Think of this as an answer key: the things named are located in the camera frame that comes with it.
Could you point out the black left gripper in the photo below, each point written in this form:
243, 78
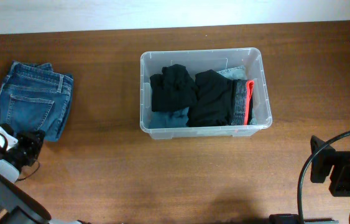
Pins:
32, 144

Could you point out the dark blue jeans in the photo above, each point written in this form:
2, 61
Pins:
35, 98

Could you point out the black shorts red grey waistband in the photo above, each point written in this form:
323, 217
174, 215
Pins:
214, 105

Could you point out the light blue jeans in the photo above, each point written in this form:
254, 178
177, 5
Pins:
243, 112

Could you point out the small blue cloth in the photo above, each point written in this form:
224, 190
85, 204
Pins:
176, 119

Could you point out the black cloth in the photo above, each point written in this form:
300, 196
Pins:
173, 89

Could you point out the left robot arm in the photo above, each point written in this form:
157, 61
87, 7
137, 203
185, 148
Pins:
17, 207

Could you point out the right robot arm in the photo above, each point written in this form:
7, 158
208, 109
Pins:
316, 145

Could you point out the clear plastic storage bin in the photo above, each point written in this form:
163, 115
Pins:
197, 61

